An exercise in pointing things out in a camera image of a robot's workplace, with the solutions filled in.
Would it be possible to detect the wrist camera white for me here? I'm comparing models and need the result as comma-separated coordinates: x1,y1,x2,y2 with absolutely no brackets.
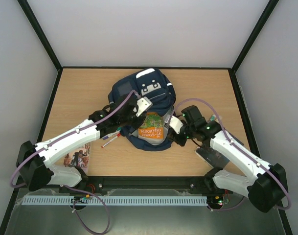
164,115,183,134
135,97,153,117

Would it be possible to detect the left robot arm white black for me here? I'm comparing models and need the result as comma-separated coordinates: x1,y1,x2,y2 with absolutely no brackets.
16,97,152,191

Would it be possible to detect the purple illustrated book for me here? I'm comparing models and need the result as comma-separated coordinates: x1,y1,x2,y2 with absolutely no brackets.
63,142,91,174

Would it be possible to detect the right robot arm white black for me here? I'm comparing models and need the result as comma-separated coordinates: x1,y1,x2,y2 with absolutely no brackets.
165,105,288,212

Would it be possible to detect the navy blue backpack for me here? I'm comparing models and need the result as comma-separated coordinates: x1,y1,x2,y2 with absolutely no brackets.
107,68,177,152

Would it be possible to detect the orange treehouse book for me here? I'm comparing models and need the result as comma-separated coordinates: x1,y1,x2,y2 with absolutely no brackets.
138,112,164,145

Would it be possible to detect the light blue cable duct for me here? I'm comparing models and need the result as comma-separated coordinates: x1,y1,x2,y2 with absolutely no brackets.
22,195,207,206

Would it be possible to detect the black aluminium frame rail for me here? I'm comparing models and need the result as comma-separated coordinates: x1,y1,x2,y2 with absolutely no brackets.
16,175,276,194

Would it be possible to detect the green cap marker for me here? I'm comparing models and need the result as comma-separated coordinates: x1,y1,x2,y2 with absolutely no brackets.
208,115,216,122

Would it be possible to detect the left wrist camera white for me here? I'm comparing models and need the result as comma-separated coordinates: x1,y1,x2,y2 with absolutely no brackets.
135,97,153,117

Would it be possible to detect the dark blue fantasy book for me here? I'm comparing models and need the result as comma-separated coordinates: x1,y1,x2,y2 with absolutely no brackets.
195,147,229,168

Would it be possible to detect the purple cap marker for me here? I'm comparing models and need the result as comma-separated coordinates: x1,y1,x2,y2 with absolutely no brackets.
102,131,120,140

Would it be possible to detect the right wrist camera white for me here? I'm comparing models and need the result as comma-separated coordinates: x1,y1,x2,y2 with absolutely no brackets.
164,115,183,134

